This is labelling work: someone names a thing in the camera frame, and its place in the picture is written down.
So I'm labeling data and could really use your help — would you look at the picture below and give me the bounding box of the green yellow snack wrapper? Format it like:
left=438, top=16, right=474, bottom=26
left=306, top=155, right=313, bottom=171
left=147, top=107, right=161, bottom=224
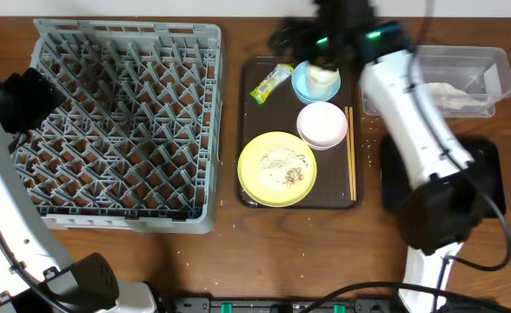
left=250, top=63, right=294, bottom=104

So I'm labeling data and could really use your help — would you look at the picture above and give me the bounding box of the pink bowl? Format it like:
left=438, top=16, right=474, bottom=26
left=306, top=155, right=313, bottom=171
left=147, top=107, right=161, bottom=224
left=296, top=102, right=348, bottom=150

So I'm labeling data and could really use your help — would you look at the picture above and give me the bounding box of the white paper napkin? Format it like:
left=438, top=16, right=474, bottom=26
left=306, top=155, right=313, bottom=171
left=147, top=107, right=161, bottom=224
left=425, top=83, right=487, bottom=111

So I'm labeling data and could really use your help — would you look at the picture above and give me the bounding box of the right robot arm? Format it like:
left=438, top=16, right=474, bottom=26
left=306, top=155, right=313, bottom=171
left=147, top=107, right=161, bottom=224
left=269, top=1, right=501, bottom=312

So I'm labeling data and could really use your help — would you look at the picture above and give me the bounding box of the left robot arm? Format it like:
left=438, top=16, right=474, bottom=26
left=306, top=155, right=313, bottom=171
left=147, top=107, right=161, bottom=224
left=0, top=68, right=156, bottom=312

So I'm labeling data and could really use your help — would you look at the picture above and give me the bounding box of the grey plastic dishwasher rack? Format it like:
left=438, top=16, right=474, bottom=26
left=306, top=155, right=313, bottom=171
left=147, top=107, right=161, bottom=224
left=13, top=19, right=226, bottom=234

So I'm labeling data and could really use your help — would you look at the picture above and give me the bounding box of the clear plastic waste bin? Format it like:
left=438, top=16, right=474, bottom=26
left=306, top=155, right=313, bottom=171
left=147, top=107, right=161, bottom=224
left=360, top=44, right=511, bottom=119

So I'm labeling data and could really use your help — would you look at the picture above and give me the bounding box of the white cup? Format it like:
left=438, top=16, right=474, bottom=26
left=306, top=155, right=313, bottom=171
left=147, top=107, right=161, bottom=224
left=306, top=64, right=340, bottom=98

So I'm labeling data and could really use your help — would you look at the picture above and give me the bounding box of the light blue saucer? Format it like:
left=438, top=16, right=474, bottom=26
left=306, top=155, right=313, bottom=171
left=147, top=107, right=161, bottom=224
left=291, top=61, right=341, bottom=104

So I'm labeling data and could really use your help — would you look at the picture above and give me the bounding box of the dark brown serving tray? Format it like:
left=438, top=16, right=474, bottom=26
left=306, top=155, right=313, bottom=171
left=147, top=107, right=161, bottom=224
left=236, top=57, right=356, bottom=210

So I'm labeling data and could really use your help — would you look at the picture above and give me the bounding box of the left wooden chopstick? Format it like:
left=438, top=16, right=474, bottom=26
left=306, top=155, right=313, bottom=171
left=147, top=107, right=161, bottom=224
left=344, top=106, right=355, bottom=202

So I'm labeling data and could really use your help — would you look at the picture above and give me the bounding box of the wooden chopstick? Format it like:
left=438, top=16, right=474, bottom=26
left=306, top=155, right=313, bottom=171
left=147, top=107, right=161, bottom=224
left=348, top=107, right=357, bottom=202
left=344, top=106, right=355, bottom=202

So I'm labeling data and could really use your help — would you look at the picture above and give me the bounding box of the right wooden chopstick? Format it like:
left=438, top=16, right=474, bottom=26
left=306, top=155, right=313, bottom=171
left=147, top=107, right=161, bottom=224
left=348, top=107, right=357, bottom=202

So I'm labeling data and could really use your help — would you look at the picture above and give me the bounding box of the yellow plate with leftovers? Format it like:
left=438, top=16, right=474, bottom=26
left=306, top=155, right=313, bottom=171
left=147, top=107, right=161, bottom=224
left=237, top=131, right=317, bottom=208

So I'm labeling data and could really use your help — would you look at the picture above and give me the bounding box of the black plastic tray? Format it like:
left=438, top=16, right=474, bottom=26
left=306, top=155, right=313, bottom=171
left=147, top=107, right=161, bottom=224
left=380, top=136, right=507, bottom=215

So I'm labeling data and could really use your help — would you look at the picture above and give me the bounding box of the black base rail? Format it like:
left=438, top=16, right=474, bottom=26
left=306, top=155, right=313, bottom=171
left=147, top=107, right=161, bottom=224
left=169, top=297, right=404, bottom=313

